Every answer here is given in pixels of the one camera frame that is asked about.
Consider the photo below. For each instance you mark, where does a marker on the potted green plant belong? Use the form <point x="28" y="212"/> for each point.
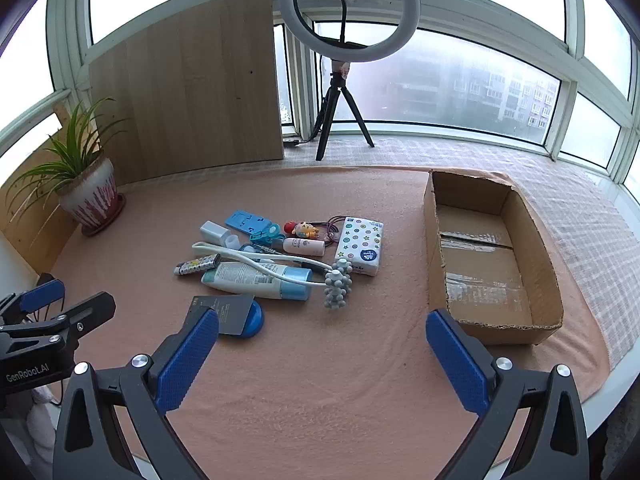
<point x="90" y="190"/>

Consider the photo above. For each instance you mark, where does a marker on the checkered pink cloth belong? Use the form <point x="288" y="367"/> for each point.
<point x="575" y="210"/>

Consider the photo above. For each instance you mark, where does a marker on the patterned tissue pack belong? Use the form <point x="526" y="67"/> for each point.
<point x="357" y="245"/>

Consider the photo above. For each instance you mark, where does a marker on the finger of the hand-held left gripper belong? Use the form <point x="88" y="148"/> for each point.
<point x="42" y="296"/>
<point x="90" y="315"/>

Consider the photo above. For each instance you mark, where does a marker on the pink blanket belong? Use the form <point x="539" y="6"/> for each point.
<point x="300" y="385"/>

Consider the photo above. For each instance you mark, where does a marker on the dark grey card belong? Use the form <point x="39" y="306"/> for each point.
<point x="230" y="312"/>

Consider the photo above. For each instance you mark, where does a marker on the small toy figure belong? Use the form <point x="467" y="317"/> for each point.
<point x="304" y="230"/>

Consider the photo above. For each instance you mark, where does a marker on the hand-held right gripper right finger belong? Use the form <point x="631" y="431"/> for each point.
<point x="457" y="360"/>

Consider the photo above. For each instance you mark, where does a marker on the red plant saucer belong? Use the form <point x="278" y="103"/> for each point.
<point x="112" y="215"/>

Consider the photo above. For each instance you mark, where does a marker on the white window frame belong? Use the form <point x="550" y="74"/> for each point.
<point x="500" y="25"/>

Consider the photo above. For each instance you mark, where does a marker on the black tripod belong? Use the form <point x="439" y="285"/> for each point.
<point x="334" y="105"/>

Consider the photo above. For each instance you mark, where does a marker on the white massager with grey balls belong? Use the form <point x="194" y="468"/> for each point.
<point x="337" y="285"/>

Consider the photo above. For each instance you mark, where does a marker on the blue clip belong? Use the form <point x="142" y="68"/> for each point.
<point x="265" y="235"/>

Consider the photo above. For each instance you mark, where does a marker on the small patterned tube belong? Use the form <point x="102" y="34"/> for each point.
<point x="197" y="264"/>

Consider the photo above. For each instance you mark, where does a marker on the wooden side panel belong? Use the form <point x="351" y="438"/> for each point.
<point x="25" y="200"/>

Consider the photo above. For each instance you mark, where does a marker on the white blue lotion tube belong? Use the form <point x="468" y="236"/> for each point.
<point x="245" y="280"/>

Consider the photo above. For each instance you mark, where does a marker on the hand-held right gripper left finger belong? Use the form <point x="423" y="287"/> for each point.
<point x="187" y="355"/>

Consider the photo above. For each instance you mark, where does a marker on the light wooden board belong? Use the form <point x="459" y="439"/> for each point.
<point x="190" y="85"/>

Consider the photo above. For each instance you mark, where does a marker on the blue phone stand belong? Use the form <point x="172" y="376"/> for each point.
<point x="245" y="221"/>

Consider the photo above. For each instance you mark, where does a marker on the small pink bottle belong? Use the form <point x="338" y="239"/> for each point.
<point x="305" y="246"/>

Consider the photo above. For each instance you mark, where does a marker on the cardboard box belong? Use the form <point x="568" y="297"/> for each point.
<point x="480" y="280"/>

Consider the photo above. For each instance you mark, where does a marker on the blue round case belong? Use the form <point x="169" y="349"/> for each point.
<point x="254" y="322"/>

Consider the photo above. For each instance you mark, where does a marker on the clear pen with black grip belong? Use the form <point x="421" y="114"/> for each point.
<point x="312" y="263"/>

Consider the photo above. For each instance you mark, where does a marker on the white charger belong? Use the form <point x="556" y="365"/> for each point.
<point x="214" y="232"/>

